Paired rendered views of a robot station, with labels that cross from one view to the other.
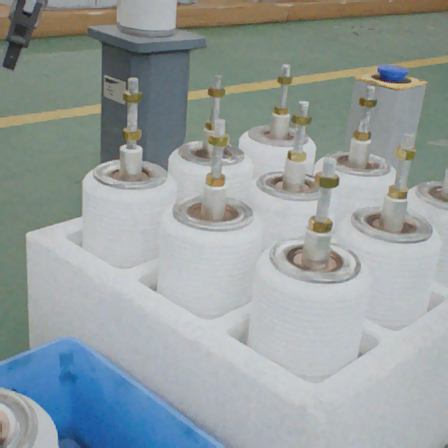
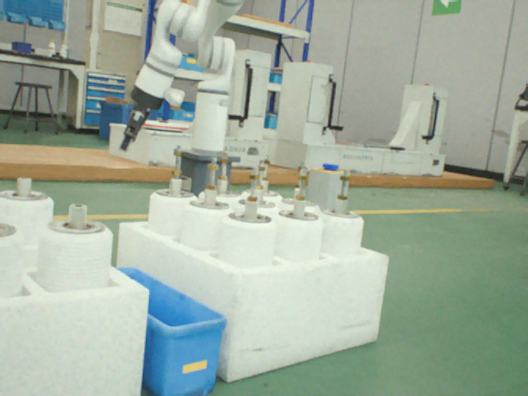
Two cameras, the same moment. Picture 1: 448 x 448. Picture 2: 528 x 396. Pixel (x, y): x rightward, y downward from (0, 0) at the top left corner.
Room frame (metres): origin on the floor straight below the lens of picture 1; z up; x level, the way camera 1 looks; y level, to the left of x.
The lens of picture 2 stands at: (-0.45, -0.20, 0.43)
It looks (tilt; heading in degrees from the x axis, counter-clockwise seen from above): 8 degrees down; 6
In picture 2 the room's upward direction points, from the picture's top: 6 degrees clockwise
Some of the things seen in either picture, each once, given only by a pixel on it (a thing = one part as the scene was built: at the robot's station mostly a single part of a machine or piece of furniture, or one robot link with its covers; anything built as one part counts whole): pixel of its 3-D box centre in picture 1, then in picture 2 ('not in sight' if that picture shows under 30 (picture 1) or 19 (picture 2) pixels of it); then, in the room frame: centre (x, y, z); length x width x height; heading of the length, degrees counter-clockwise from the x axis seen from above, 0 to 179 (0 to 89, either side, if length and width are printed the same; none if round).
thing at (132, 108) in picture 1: (132, 117); (177, 163); (0.69, 0.10, 0.31); 0.01 x 0.01 x 0.08; 50
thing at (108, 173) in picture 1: (130, 175); (174, 194); (0.69, 0.10, 0.25); 0.08 x 0.08 x 0.01
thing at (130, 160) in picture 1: (130, 163); (175, 187); (0.69, 0.10, 0.26); 0.02 x 0.02 x 0.03
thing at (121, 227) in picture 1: (128, 254); (170, 238); (0.69, 0.10, 0.16); 0.10 x 0.10 x 0.18
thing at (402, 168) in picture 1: (401, 174); (301, 188); (0.63, -0.16, 0.30); 0.01 x 0.01 x 0.08; 51
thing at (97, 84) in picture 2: not in sight; (96, 102); (6.00, 2.50, 0.35); 0.59 x 0.47 x 0.69; 44
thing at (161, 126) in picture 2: not in sight; (163, 126); (2.97, 0.81, 0.29); 0.30 x 0.30 x 0.06
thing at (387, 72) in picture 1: (391, 74); (330, 168); (0.97, -0.20, 0.32); 0.04 x 0.04 x 0.02
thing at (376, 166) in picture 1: (357, 164); (298, 203); (0.79, -0.15, 0.25); 0.08 x 0.08 x 0.01
